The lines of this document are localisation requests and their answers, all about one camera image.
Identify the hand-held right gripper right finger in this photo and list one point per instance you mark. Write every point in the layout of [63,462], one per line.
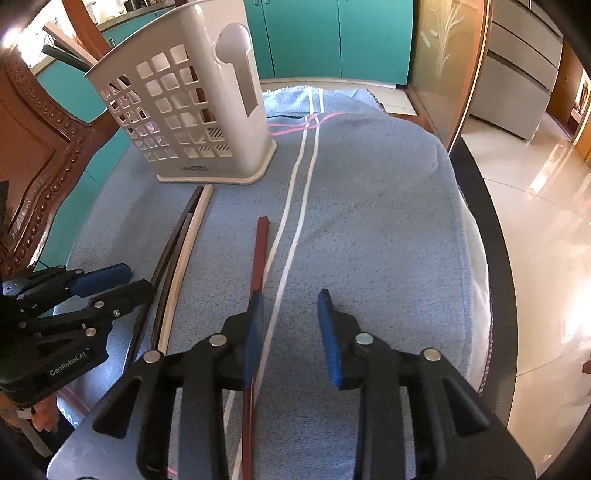
[330,337]

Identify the blue striped towel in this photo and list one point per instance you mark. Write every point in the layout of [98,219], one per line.
[369,207]

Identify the white plastic utensil holder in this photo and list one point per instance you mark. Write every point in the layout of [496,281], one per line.
[249,147]

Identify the frosted glass sliding door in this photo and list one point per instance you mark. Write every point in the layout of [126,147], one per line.
[438,69]

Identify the person's left hand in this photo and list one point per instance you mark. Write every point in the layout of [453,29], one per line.
[46,413]

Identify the grey refrigerator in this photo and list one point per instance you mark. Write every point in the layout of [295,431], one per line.
[517,69]

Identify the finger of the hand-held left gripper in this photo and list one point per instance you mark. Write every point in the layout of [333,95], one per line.
[101,279]
[124,297]

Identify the white chopstick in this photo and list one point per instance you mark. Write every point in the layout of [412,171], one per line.
[180,272]

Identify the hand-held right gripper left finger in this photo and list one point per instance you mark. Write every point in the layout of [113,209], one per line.
[254,332]

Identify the carved wooden chair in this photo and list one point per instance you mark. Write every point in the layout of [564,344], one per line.
[37,152]

